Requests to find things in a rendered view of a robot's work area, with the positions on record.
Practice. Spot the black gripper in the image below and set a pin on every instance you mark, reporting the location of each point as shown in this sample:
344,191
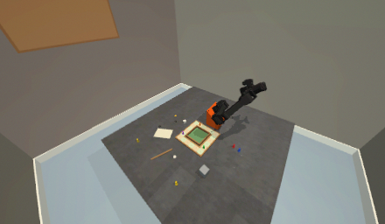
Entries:
243,89

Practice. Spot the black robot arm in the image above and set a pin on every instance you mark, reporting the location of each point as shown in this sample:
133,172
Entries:
245,99

